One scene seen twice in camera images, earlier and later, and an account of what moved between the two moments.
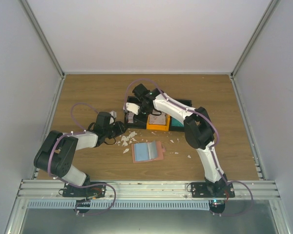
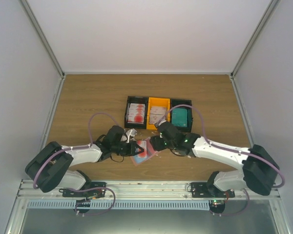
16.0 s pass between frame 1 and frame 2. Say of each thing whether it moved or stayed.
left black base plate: stayed
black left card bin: stayed
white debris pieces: moved
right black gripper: moved
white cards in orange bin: stayed
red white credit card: moved
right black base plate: stayed
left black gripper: moved
